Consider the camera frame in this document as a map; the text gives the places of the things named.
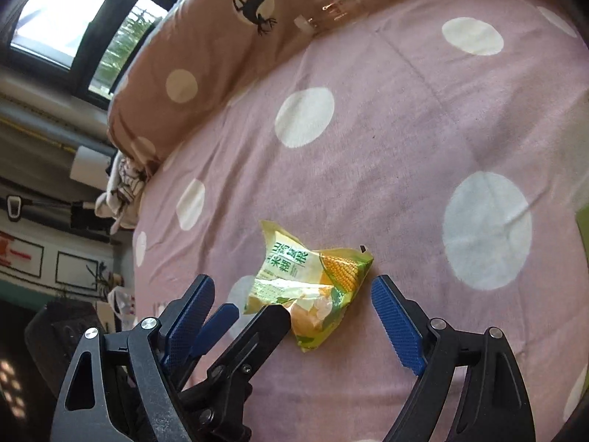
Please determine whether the black-framed window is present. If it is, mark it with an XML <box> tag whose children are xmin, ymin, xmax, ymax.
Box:
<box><xmin>0</xmin><ymin>0</ymin><xmax>185</xmax><ymax>99</ymax></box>

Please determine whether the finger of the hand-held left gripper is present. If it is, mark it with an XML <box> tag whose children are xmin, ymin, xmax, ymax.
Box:
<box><xmin>177</xmin><ymin>303</ymin><xmax>240</xmax><ymax>392</ymax></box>
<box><xmin>181</xmin><ymin>304</ymin><xmax>293</xmax><ymax>442</ymax></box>

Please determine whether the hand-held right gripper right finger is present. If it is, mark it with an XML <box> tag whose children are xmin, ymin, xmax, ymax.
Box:
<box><xmin>370</xmin><ymin>274</ymin><xmax>537</xmax><ymax>442</ymax></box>

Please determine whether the white patterned cloth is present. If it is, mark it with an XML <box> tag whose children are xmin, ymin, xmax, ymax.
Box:
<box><xmin>94</xmin><ymin>152</ymin><xmax>148</xmax><ymax>231</ymax></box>

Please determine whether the brown polka-dot deer cushion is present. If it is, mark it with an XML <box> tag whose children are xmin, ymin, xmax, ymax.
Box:
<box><xmin>107</xmin><ymin>0</ymin><xmax>415</xmax><ymax>176</ymax></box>

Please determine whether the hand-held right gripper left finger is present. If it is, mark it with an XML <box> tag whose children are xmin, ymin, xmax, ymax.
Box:
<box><xmin>50</xmin><ymin>274</ymin><xmax>216</xmax><ymax>442</ymax></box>

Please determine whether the white paper roll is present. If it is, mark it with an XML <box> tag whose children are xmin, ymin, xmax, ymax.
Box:
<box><xmin>69</xmin><ymin>145</ymin><xmax>113</xmax><ymax>192</ymax></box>

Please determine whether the white plastic bag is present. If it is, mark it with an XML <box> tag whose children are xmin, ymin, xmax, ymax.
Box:
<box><xmin>107</xmin><ymin>285</ymin><xmax>137</xmax><ymax>327</ymax></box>

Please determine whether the green cardboard box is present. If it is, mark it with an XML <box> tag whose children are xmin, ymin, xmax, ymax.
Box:
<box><xmin>574</xmin><ymin>205</ymin><xmax>589</xmax><ymax>249</ymax></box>

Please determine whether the yellow-green corn snack packet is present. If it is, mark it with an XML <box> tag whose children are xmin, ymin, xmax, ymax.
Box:
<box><xmin>244</xmin><ymin>220</ymin><xmax>374</xmax><ymax>353</ymax></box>

